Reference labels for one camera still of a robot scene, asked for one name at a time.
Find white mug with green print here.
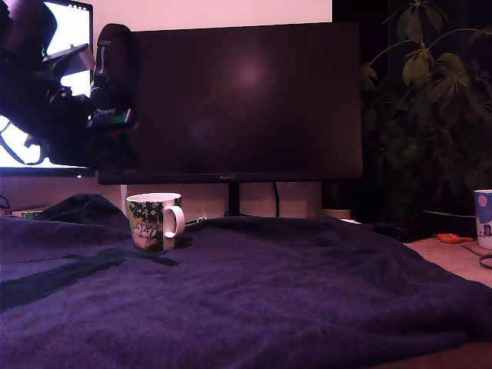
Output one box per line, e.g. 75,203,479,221
125,191,186,253

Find black headphones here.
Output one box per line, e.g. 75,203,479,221
90,22,138,116

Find green printed box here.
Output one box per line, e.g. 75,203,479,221
11,207,49,221

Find large dark monitor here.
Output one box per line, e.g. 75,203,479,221
98,22,364,187

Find lit white monitor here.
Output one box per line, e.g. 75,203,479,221
0,0,96,178

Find dark blue cloth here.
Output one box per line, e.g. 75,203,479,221
0,193,492,369

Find cream round pot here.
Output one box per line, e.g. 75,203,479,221
321,208,352,221

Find black computer mouse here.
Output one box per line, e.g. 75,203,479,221
371,221,411,244

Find green houseplant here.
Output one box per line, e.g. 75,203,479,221
360,0,492,216

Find black plant pot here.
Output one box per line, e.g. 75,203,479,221
421,209,477,239

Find orange scissors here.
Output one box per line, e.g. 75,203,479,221
432,233,474,245

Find brown cork coaster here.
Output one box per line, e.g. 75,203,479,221
460,241,492,258

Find white mug with blue print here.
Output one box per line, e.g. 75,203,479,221
472,189,492,251

